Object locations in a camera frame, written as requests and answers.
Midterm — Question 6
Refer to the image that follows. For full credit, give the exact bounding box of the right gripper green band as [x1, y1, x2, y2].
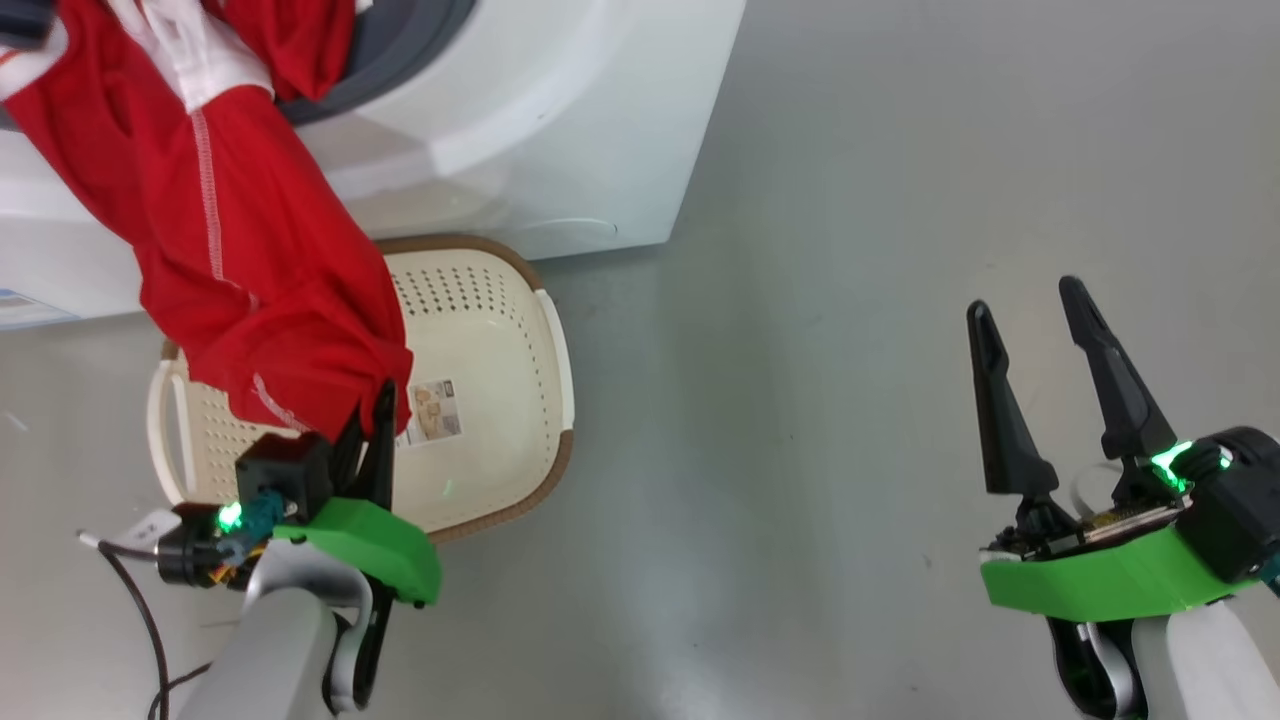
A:
[965, 275, 1253, 624]

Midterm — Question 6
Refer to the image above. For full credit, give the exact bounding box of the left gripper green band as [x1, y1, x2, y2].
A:
[275, 378, 444, 608]

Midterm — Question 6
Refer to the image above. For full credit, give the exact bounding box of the red garment with white trim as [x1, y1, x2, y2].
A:
[0, 0, 416, 441]

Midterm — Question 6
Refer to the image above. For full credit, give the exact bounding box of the plain red garment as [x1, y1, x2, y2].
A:
[200, 0, 359, 103]

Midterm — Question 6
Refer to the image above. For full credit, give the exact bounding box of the printed sticker inside basket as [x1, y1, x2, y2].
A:
[398, 378, 464, 448]

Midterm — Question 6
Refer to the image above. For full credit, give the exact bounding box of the cream perforated laundry basket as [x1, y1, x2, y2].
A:
[147, 235, 576, 546]

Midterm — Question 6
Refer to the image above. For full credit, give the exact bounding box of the white front-load washing machine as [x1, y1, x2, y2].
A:
[0, 0, 749, 326]

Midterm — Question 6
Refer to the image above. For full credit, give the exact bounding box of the grey rubber door seal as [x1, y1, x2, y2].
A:
[275, 0, 479, 126]

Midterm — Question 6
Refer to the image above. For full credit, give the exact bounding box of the blue energy label sticker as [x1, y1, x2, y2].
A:
[0, 288, 77, 331]

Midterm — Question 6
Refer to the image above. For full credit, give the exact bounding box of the white cable label tag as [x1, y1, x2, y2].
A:
[112, 508, 183, 549]

